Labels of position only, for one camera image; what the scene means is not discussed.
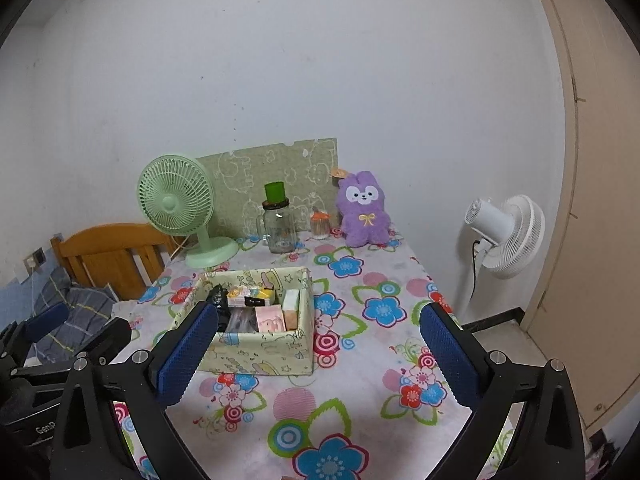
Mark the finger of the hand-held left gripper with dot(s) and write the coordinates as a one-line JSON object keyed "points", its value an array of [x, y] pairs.
{"points": [[47, 317], [107, 335]]}

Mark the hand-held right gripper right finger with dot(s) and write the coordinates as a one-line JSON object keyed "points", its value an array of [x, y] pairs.
{"points": [[450, 360]]}

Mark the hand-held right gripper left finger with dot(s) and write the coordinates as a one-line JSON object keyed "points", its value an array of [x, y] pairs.
{"points": [[187, 355]]}

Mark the clear plastic zip bag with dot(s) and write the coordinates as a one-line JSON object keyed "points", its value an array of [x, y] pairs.
{"points": [[241, 321]]}

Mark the yellow printed storage box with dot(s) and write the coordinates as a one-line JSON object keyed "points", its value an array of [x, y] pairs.
{"points": [[260, 355]]}

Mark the yellow cartoon packet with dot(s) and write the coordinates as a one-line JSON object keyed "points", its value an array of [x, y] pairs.
{"points": [[250, 296]]}

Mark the pink packet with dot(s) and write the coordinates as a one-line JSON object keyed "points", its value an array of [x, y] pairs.
{"points": [[270, 320]]}

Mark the blue plaid bedding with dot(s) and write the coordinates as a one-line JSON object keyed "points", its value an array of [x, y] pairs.
{"points": [[75, 305]]}

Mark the floral tablecloth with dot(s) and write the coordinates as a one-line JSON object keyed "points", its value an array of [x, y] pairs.
{"points": [[370, 360]]}

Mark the white standing fan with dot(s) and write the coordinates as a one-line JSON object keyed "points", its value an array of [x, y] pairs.
{"points": [[510, 235]]}

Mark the green desk fan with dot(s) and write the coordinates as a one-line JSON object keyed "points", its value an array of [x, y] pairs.
{"points": [[172, 200]]}

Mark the glass jar mug green lid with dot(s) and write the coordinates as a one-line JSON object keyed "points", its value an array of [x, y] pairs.
{"points": [[278, 227]]}

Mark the purple plush bunny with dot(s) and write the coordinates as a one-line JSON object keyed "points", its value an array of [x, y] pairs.
{"points": [[362, 210]]}

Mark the small jar orange lid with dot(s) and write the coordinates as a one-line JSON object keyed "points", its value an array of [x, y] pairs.
{"points": [[320, 225]]}

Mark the beige wardrobe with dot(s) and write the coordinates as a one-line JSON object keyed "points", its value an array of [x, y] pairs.
{"points": [[600, 210]]}

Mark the brown paper tag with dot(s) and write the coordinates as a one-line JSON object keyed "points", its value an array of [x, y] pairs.
{"points": [[338, 173]]}

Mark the green printed board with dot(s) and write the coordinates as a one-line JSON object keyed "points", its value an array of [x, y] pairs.
{"points": [[295, 160]]}

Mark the wall socket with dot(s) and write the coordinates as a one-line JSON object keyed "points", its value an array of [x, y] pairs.
{"points": [[35, 260]]}

